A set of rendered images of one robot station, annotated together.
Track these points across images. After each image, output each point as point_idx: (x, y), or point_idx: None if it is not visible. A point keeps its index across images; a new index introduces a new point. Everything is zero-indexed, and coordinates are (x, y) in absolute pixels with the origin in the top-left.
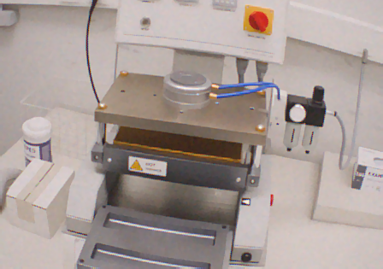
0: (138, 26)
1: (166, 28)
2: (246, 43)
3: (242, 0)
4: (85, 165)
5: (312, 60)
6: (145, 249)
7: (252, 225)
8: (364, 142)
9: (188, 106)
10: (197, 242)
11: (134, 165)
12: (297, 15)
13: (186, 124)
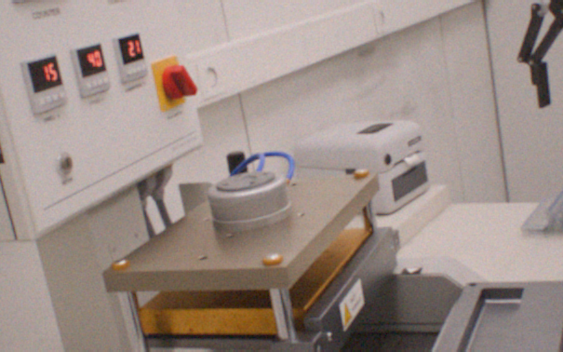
0: (56, 179)
1: (91, 163)
2: (170, 132)
3: (145, 58)
4: None
5: None
6: (552, 329)
7: (461, 273)
8: None
9: (290, 207)
10: (498, 312)
11: (345, 316)
12: None
13: (342, 209)
